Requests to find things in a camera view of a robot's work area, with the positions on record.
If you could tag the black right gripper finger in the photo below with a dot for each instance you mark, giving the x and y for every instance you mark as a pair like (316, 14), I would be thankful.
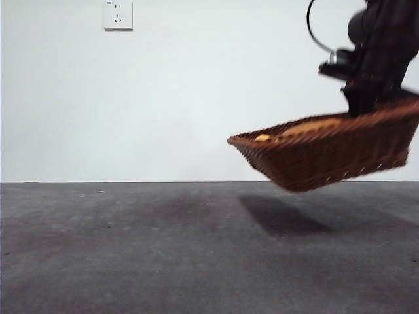
(360, 101)

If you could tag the brown potato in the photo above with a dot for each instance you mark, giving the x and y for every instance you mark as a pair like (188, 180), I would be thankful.
(311, 128)

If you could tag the brown wicker basket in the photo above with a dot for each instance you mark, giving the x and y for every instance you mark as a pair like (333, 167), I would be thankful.
(327, 160)

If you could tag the yellow corn cob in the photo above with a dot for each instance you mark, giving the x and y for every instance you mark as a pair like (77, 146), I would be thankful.
(262, 138)

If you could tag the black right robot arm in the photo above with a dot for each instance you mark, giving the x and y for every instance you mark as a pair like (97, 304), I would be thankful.
(386, 39)

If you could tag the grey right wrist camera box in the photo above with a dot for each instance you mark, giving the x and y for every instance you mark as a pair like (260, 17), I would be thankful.
(337, 67)

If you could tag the white wall socket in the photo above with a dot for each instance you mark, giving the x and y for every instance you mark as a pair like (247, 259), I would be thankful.
(118, 15)

